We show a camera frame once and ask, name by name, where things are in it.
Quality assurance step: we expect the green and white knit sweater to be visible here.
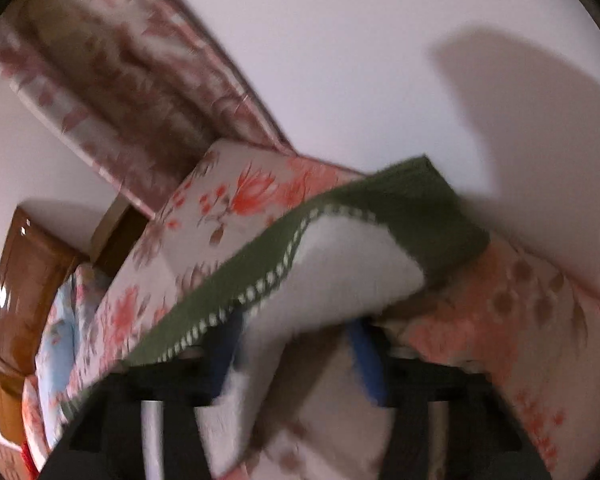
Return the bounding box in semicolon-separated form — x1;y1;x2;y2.
62;158;490;479

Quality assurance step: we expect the floral pink bed quilt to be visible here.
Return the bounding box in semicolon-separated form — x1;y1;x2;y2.
23;141;600;479

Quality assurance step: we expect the folded light blue quilt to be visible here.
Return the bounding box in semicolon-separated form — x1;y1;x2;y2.
35;263;110;448

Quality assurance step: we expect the light wooden wardrobe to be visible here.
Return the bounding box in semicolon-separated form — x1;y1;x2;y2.
0;441;31;480

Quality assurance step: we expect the light wooden headboard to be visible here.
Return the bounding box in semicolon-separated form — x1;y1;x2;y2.
0;368;26;446

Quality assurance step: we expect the dark wooden headboard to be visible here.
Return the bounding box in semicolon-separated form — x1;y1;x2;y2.
0;206;86;376

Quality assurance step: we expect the dark wooden nightstand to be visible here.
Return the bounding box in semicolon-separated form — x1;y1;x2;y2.
88;194;149;278

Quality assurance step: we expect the floral pink curtain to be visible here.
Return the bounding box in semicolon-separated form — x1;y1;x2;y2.
0;0;289;216

